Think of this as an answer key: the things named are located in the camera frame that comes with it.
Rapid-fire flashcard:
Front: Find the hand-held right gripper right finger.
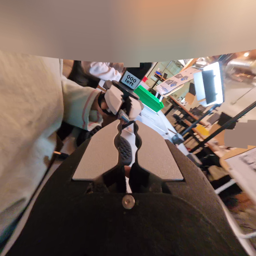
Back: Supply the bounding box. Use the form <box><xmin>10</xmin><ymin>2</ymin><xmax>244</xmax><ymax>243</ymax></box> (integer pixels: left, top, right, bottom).
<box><xmin>133</xmin><ymin>120</ymin><xmax>184</xmax><ymax>181</ymax></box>

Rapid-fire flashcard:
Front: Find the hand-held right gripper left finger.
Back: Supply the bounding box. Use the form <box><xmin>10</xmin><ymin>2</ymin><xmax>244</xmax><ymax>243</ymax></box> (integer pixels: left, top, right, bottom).
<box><xmin>72</xmin><ymin>120</ymin><xmax>121</xmax><ymax>180</ymax></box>

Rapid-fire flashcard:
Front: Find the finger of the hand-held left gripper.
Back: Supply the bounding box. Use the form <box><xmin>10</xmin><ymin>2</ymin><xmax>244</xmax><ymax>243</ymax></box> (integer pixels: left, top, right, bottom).
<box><xmin>128</xmin><ymin>99</ymin><xmax>144</xmax><ymax>121</ymax></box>
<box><xmin>104</xmin><ymin>85</ymin><xmax>124</xmax><ymax>115</ymax></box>

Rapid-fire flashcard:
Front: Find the person's left forearm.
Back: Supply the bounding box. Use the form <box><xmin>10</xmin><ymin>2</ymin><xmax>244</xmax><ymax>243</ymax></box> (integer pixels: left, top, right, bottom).
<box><xmin>61</xmin><ymin>76</ymin><xmax>104</xmax><ymax>131</ymax></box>

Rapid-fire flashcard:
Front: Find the person's left hand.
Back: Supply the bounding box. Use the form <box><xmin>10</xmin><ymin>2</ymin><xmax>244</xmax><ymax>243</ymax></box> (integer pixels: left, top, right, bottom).
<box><xmin>91</xmin><ymin>98</ymin><xmax>109</xmax><ymax>121</ymax></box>

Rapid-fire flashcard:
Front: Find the green plastic bin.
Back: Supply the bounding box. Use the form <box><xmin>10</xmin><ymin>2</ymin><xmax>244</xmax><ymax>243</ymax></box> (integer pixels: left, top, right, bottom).
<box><xmin>133</xmin><ymin>85</ymin><xmax>164</xmax><ymax>112</ymax></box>

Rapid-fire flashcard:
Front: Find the grey charger block far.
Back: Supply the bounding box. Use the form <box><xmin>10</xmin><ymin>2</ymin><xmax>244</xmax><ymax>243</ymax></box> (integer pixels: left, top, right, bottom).
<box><xmin>173</xmin><ymin>133</ymin><xmax>184</xmax><ymax>146</ymax></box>

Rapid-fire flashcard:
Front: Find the instruction poster board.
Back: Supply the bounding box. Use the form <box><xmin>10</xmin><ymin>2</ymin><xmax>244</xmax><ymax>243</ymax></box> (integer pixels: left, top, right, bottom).
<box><xmin>156</xmin><ymin>67</ymin><xmax>203</xmax><ymax>97</ymax></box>

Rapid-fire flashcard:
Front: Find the long wooden table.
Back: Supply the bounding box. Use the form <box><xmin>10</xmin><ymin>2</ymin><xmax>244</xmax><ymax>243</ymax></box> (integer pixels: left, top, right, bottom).
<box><xmin>169</xmin><ymin>95</ymin><xmax>220</xmax><ymax>152</ymax></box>

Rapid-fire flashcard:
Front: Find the yellow bag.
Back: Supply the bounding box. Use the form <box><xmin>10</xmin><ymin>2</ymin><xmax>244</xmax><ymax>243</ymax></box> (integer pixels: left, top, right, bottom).
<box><xmin>196</xmin><ymin>124</ymin><xmax>210</xmax><ymax>137</ymax></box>

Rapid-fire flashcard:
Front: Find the black light stand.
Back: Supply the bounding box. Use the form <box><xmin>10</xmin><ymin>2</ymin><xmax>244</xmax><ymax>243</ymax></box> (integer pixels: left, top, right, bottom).
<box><xmin>181</xmin><ymin>104</ymin><xmax>219</xmax><ymax>137</ymax></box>

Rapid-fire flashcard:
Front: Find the studio light panel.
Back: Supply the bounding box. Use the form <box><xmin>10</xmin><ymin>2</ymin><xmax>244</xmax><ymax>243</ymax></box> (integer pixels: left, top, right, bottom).
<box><xmin>193</xmin><ymin>62</ymin><xmax>225</xmax><ymax>107</ymax></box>

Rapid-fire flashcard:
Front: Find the person's beige upper body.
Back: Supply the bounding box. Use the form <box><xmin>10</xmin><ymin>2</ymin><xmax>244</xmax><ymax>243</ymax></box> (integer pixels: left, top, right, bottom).
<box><xmin>0</xmin><ymin>50</ymin><xmax>64</xmax><ymax>236</ymax></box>

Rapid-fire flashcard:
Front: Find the black monitor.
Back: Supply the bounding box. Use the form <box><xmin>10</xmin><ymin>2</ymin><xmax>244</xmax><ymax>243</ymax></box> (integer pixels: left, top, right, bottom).
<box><xmin>218</xmin><ymin>112</ymin><xmax>237</xmax><ymax>130</ymax></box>

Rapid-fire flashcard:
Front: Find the black tripod pole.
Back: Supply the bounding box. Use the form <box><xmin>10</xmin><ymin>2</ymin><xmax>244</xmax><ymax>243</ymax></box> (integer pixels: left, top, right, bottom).
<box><xmin>191</xmin><ymin>102</ymin><xmax>256</xmax><ymax>153</ymax></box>

